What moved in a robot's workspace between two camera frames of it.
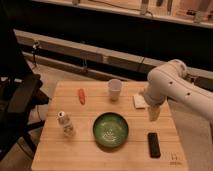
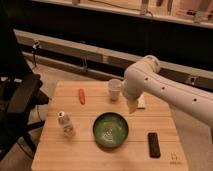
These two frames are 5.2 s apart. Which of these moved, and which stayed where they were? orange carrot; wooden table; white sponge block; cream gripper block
Moved: cream gripper block
Stayed: white sponge block; orange carrot; wooden table
